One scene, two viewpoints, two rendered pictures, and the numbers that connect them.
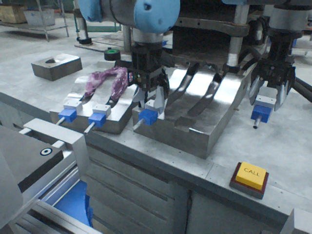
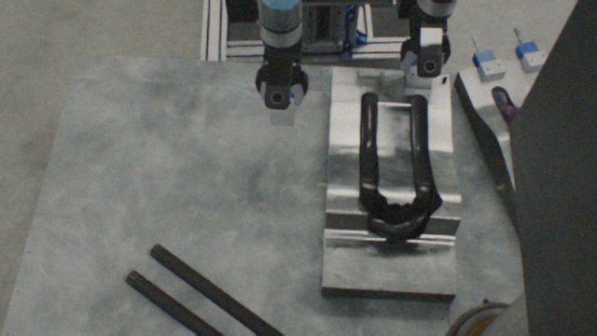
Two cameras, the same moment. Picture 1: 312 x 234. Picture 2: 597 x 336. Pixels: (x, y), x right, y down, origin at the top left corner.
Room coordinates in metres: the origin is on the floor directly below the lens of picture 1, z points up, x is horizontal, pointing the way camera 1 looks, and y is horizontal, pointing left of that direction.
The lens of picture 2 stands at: (1.23, -0.63, 2.09)
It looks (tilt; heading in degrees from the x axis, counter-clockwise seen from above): 62 degrees down; 152
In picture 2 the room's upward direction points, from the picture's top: straight up
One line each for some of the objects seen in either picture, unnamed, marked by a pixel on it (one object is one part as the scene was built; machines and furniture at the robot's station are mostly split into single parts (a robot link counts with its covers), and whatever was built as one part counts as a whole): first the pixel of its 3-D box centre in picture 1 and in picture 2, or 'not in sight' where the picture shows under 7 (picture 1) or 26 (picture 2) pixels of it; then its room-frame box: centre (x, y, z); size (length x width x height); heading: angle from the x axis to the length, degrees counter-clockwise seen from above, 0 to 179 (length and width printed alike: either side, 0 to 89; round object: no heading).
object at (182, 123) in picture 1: (184, 127); (368, 82); (0.54, -0.09, 0.87); 0.05 x 0.05 x 0.04; 58
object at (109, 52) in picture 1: (112, 54); not in sight; (1.07, 0.21, 0.93); 0.08 x 0.08 x 0.04
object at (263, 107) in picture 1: (260, 115); (284, 92); (0.51, -0.28, 0.93); 0.13 x 0.05 x 0.05; 148
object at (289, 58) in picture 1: (277, 56); (282, 50); (0.52, -0.29, 1.09); 0.09 x 0.08 x 0.12; 148
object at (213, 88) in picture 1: (196, 84); (397, 156); (0.75, -0.15, 0.92); 0.35 x 0.16 x 0.09; 148
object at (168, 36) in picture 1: (172, 35); not in sight; (1.73, -0.12, 0.87); 0.50 x 0.27 x 0.17; 148
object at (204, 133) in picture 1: (199, 94); (389, 174); (0.76, -0.16, 0.87); 0.50 x 0.26 x 0.14; 148
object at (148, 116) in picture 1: (146, 118); (417, 63); (0.56, 0.03, 0.89); 0.13 x 0.05 x 0.05; 148
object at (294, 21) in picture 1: (290, 19); (279, 26); (0.53, -0.30, 1.17); 0.08 x 0.08 x 0.05
